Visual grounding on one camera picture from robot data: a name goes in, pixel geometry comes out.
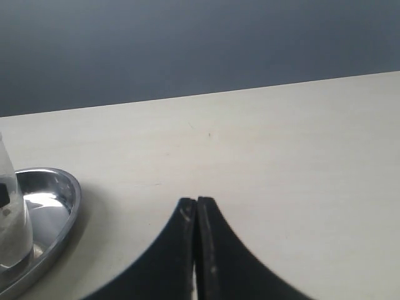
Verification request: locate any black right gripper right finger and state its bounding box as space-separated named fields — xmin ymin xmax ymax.
xmin=197 ymin=197 xmax=310 ymax=299

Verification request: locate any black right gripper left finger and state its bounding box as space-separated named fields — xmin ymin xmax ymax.
xmin=86 ymin=198 xmax=196 ymax=299

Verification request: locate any clear plastic shaker bottle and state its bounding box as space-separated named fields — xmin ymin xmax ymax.
xmin=1 ymin=142 xmax=33 ymax=273

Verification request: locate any round stainless steel plate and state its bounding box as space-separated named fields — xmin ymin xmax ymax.
xmin=1 ymin=167 xmax=82 ymax=299

